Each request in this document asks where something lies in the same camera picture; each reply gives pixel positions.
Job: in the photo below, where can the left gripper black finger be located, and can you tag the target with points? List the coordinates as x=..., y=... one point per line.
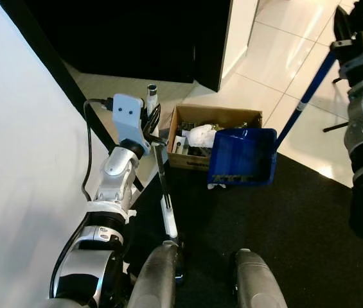
x=158, y=115
x=148, y=120

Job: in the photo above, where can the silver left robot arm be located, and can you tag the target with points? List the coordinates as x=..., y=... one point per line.
x=114, y=176

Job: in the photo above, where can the black floor rug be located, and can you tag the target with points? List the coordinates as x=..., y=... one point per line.
x=297, y=244

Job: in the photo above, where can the brown cardboard box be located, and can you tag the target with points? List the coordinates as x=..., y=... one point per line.
x=191, y=115

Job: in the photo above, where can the white crumpled paper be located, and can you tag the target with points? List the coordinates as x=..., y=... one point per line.
x=202, y=136

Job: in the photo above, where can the large black cabinet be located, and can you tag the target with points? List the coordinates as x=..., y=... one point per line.
x=123, y=38

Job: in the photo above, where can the grey robot left leg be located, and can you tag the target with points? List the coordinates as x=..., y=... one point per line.
x=155, y=276

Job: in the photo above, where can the grey robot leg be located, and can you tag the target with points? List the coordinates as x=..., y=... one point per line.
x=258, y=282
x=155, y=276

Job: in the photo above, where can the grey robot right leg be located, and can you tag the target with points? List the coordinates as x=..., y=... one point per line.
x=258, y=282

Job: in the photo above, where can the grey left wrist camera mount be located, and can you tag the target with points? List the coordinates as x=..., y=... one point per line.
x=126, y=115

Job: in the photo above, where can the black wall trim strip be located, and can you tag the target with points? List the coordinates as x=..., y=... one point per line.
x=53, y=61

